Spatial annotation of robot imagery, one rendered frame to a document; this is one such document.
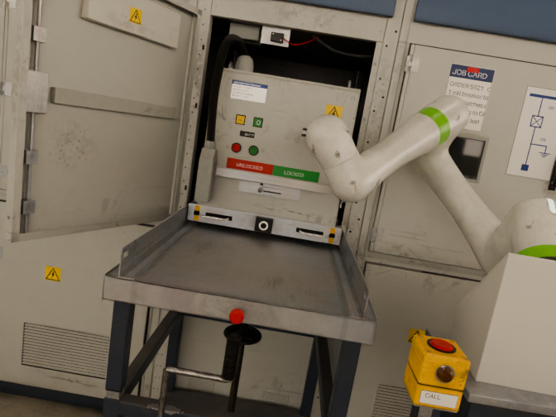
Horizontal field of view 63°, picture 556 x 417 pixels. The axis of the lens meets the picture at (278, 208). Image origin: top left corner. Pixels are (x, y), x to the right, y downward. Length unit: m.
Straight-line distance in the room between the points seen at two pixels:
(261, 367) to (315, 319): 0.86
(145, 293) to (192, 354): 0.85
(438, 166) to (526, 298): 0.54
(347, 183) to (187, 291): 0.46
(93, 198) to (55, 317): 0.67
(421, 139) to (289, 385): 1.10
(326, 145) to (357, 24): 0.66
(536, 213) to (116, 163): 1.19
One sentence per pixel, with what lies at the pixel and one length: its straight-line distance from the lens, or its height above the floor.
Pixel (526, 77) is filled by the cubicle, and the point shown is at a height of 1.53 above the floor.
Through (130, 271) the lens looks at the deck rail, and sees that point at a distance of 1.11.
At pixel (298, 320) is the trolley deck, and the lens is 1.03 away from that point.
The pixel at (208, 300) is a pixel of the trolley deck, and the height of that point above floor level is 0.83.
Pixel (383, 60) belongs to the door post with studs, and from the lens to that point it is 1.67.
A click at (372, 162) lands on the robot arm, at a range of 1.17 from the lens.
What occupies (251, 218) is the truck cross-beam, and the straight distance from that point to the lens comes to 1.56.
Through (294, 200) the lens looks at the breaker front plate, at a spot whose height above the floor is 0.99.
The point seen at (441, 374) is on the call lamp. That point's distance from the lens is 0.85.
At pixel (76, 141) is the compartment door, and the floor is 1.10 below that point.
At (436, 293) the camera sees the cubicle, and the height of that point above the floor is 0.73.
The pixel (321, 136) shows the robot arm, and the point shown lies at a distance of 1.11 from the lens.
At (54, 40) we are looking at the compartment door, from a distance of 1.35.
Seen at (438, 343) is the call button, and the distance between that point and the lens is 0.87.
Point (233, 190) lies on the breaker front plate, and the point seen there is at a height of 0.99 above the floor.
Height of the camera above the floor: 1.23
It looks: 10 degrees down
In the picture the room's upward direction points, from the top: 9 degrees clockwise
